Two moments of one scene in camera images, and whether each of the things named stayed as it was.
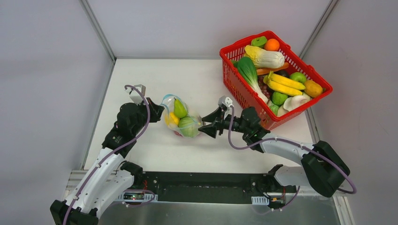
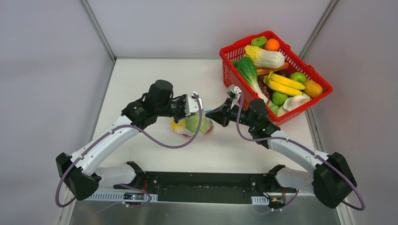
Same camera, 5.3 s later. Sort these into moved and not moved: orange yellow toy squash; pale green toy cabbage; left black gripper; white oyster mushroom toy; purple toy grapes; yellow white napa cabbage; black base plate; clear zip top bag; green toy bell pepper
Moved: clear zip top bag; pale green toy cabbage; left black gripper
Not moved: purple toy grapes; white oyster mushroom toy; orange yellow toy squash; yellow white napa cabbage; green toy bell pepper; black base plate
